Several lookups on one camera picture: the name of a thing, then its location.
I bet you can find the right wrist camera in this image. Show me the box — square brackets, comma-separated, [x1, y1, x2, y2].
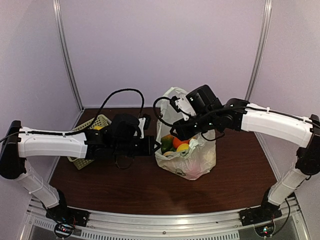
[170, 94, 196, 121]

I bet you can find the left aluminium corner post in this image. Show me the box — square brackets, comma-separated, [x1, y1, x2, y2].
[52, 0, 84, 111]

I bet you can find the beige perforated plastic basket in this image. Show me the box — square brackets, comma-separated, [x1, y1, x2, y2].
[67, 114, 112, 170]

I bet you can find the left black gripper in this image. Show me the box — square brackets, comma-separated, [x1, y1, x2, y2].
[112, 134, 161, 156]

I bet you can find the orange fruit in bag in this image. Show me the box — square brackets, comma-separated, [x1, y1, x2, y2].
[172, 137, 190, 149]

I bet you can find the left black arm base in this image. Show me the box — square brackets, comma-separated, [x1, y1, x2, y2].
[45, 189, 90, 227]

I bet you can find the pale green plastic bag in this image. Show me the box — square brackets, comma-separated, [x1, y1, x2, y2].
[154, 87, 216, 180]

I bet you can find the peach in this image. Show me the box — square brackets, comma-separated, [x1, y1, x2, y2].
[163, 151, 175, 157]

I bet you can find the aluminium corner post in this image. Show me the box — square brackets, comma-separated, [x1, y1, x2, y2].
[52, 0, 84, 111]
[241, 0, 273, 112]

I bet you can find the yellow mango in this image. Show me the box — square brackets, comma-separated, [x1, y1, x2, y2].
[160, 134, 174, 153]

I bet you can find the aluminium front rail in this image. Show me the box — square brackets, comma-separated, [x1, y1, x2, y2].
[17, 197, 311, 240]

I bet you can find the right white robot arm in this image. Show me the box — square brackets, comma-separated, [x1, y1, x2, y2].
[169, 85, 320, 221]

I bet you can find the yellow lemon in bag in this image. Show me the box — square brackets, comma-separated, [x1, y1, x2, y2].
[176, 143, 190, 153]

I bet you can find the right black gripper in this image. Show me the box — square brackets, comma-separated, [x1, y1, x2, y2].
[170, 111, 218, 141]

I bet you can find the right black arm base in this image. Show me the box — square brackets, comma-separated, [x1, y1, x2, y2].
[238, 188, 283, 226]

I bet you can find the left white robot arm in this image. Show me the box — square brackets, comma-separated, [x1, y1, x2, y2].
[0, 114, 161, 222]

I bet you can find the right aluminium corner post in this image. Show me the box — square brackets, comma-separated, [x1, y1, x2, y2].
[241, 0, 273, 112]

